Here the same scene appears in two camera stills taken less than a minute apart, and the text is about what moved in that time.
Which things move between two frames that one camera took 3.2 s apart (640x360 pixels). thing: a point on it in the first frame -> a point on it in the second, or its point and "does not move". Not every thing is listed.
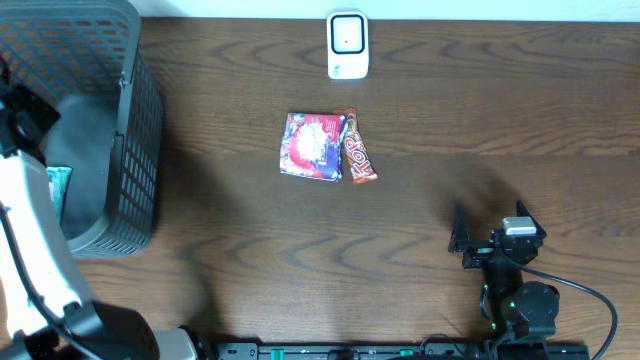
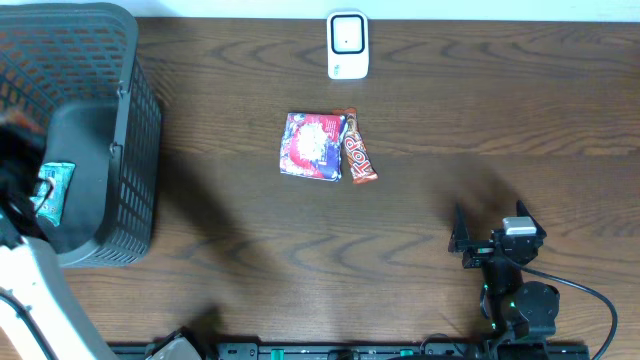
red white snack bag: (311, 146) does not move
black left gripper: (25, 112) -> (13, 163)
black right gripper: (493, 251) does not move
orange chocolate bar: (361, 163) does not move
